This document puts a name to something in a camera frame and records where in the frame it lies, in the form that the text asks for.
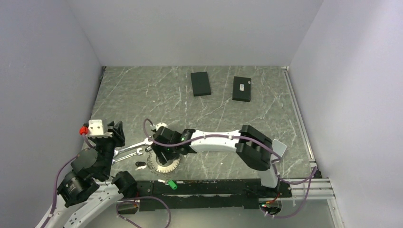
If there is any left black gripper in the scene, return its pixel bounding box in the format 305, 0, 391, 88
92, 121, 125, 178

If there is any black key tag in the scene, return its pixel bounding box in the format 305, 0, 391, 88
135, 161, 146, 168

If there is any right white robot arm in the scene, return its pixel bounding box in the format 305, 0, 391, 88
149, 125, 287, 197

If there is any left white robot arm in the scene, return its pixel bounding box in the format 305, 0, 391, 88
37, 120, 139, 228

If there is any large silver wrench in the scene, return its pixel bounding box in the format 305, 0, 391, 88
114, 138, 152, 156

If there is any small silver wrench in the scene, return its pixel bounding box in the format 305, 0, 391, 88
112, 148, 144, 164

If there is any green key tag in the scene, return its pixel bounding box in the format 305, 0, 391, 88
167, 180, 178, 190

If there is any left black box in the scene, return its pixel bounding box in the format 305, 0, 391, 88
191, 71, 211, 97

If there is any right black box with label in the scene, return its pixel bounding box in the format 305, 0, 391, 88
232, 76, 251, 102

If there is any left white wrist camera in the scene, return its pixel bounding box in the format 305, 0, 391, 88
79, 119, 112, 138

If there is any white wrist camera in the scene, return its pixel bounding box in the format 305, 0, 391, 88
150, 123, 167, 133
79, 119, 112, 138

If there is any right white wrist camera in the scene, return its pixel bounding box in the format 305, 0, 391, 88
150, 123, 167, 133

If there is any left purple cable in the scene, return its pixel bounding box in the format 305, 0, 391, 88
39, 133, 96, 228

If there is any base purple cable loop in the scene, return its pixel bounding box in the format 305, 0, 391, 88
115, 192, 171, 228

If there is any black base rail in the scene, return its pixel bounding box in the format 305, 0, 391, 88
116, 179, 292, 211

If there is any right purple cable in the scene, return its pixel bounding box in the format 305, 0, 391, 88
143, 118, 318, 219

